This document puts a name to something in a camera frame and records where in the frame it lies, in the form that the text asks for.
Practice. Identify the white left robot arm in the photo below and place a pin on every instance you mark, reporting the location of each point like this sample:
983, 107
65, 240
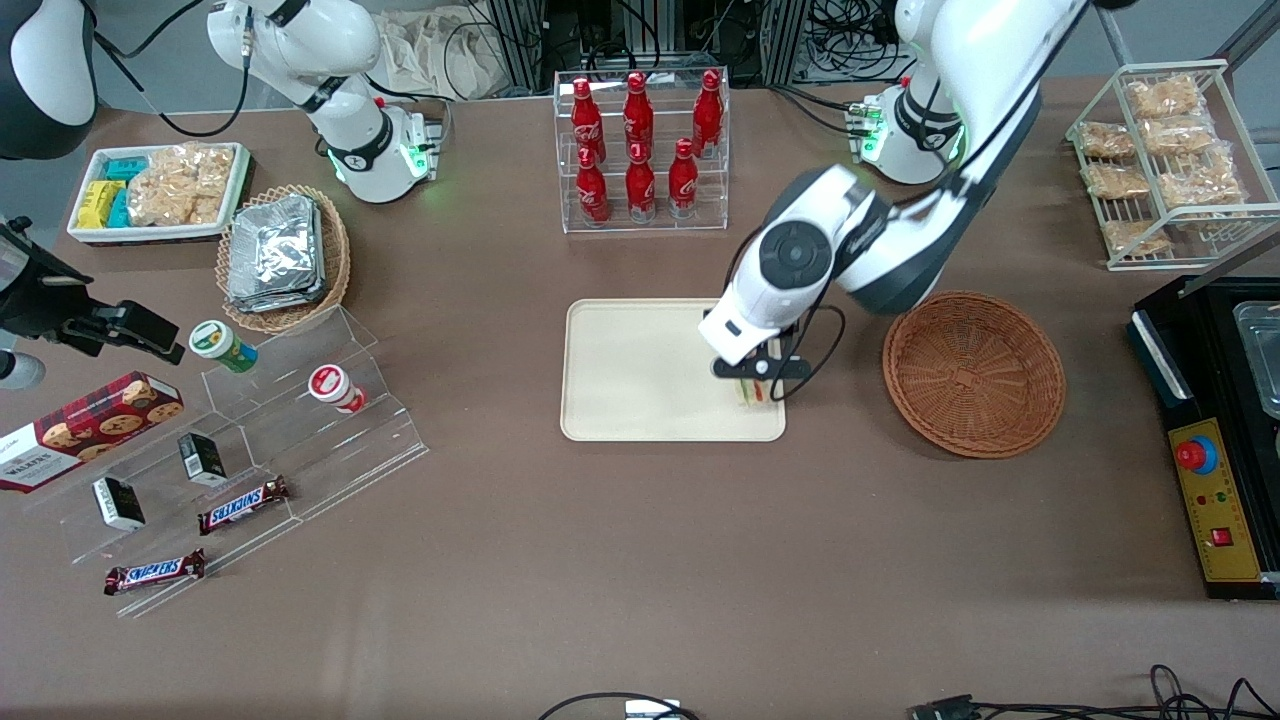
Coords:
990, 60

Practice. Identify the red emergency stop button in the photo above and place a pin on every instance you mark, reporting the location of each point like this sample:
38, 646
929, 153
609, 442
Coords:
1195, 455

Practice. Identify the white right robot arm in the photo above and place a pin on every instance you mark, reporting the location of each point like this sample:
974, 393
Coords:
340, 80

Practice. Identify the teal snack packet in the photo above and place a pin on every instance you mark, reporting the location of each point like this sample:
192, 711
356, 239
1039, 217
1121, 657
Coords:
119, 208
128, 168

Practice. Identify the red lid snack cup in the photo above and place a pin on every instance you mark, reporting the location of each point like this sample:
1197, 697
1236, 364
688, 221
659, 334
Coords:
335, 388

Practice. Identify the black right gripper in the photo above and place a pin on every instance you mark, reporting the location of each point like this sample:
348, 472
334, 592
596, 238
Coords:
42, 303

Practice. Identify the small black box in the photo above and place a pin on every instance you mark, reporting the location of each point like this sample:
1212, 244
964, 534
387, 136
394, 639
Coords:
202, 459
118, 503

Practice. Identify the red Walkers cookie box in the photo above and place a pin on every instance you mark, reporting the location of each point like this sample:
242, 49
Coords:
90, 430

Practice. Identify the yellow snack packet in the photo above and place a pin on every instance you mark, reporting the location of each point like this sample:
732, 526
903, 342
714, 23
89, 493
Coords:
98, 203

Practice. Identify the white rectangular snack bin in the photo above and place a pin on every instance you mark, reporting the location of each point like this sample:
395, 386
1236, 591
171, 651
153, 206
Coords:
240, 170

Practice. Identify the Snickers bar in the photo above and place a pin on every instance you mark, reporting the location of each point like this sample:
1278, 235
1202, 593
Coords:
155, 572
243, 505

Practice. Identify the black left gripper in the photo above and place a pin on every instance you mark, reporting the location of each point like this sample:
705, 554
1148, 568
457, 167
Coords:
785, 343

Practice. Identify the sandwich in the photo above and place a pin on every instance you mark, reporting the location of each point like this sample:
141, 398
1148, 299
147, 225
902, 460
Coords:
760, 392

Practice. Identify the clear acrylic stepped display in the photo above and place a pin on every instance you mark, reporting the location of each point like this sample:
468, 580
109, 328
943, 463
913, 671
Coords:
330, 450

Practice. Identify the clear bag of rice crackers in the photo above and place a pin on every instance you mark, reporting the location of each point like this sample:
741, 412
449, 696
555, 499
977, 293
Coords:
180, 185

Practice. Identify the cream plastic tray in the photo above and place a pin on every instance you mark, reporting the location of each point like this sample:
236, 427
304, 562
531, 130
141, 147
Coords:
640, 370

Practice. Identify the empty round brown wicker basket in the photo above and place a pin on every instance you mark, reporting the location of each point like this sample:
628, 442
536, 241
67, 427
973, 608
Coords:
975, 375

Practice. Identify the oval wicker basket with foil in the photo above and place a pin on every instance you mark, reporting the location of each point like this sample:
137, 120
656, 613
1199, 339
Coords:
338, 260

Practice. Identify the yellow control panel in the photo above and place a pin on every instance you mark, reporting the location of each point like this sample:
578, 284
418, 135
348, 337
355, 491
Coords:
1225, 500

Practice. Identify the aluminium frame post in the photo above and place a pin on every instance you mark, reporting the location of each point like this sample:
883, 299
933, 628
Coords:
785, 40
518, 40

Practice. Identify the green lid snack cup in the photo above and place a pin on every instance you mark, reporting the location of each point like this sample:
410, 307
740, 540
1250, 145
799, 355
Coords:
222, 345

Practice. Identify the silver foil packet stack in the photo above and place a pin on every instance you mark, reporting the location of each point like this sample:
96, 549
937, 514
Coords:
275, 250

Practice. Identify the clear bag of fried snacks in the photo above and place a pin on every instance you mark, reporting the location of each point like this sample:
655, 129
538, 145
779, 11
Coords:
1106, 140
1117, 181
1200, 185
1165, 96
1178, 135
1136, 238

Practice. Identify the clear acrylic bottle rack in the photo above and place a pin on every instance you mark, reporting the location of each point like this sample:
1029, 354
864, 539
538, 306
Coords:
645, 225

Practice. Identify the beige cloth bags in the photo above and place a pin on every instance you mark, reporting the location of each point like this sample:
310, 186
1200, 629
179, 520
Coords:
445, 50

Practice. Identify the red cola bottle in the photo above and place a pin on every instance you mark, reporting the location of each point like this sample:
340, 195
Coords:
708, 110
593, 190
683, 185
640, 188
638, 110
587, 115

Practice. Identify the black control box appliance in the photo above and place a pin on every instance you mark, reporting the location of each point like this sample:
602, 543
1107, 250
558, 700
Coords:
1225, 380

